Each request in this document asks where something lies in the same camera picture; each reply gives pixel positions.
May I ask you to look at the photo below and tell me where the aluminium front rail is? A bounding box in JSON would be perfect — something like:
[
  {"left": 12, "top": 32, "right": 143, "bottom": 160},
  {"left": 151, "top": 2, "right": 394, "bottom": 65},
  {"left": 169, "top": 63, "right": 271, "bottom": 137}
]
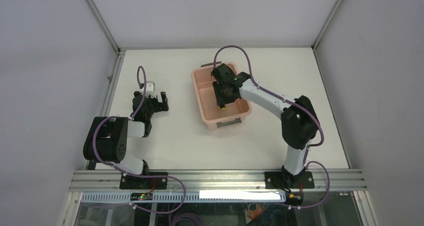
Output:
[{"left": 69, "top": 169, "right": 367, "bottom": 192}]

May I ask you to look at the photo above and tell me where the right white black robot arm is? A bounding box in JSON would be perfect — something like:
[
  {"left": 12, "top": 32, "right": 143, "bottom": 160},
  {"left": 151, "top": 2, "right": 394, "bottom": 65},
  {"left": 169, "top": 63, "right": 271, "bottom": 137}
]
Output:
[{"left": 211, "top": 64, "right": 320, "bottom": 188}]

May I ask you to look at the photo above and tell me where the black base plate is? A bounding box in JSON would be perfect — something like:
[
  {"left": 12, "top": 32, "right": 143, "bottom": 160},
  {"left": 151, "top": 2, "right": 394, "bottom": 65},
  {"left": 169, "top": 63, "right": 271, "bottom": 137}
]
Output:
[
  {"left": 119, "top": 171, "right": 169, "bottom": 190},
  {"left": 264, "top": 171, "right": 315, "bottom": 189}
]

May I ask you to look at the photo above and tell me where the orange object below table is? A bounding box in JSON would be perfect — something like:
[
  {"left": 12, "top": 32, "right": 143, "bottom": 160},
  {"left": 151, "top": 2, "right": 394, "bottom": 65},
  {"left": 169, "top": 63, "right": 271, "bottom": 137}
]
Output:
[{"left": 246, "top": 203, "right": 267, "bottom": 220}]

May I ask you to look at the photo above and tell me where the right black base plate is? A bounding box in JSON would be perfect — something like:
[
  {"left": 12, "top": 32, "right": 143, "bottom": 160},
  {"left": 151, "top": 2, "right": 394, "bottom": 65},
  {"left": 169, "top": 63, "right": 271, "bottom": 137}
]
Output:
[{"left": 264, "top": 171, "right": 315, "bottom": 189}]

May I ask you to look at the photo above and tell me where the white slotted cable duct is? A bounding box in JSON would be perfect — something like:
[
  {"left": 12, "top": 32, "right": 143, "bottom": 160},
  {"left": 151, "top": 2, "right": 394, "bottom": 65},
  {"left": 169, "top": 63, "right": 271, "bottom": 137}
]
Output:
[{"left": 81, "top": 190, "right": 286, "bottom": 203}]

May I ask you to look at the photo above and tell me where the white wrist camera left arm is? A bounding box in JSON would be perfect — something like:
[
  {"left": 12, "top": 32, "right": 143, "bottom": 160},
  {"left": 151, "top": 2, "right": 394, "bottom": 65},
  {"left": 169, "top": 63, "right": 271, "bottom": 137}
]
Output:
[{"left": 139, "top": 81, "right": 157, "bottom": 98}]

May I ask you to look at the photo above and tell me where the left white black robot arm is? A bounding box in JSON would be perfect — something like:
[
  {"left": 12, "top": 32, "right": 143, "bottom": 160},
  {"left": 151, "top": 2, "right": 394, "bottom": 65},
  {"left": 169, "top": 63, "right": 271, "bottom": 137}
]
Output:
[{"left": 82, "top": 91, "right": 169, "bottom": 189}]

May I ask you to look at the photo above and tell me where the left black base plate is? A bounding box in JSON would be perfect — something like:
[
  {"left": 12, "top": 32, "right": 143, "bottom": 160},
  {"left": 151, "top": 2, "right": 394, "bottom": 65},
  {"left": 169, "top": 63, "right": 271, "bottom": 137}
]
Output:
[{"left": 119, "top": 171, "right": 169, "bottom": 190}]

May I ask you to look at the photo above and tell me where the pink plastic bin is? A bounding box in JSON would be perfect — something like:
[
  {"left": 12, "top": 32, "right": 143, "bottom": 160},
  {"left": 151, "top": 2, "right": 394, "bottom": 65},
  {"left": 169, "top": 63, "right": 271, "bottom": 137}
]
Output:
[{"left": 191, "top": 63, "right": 252, "bottom": 130}]

